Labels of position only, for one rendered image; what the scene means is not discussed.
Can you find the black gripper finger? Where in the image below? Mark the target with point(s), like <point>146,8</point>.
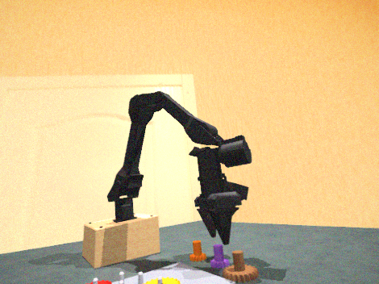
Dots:
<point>207,220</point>
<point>222,220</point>

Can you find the brown gear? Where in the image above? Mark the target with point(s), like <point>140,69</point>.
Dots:
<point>239,272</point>

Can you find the yellow gear with black stripe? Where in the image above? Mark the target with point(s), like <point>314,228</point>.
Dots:
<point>165,281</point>

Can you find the orange gear with tall hub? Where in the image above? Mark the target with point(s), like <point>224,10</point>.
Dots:
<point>198,255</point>

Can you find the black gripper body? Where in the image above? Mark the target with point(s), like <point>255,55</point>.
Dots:
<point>212,196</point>

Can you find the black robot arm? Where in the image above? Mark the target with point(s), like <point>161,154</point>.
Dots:
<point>128,180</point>

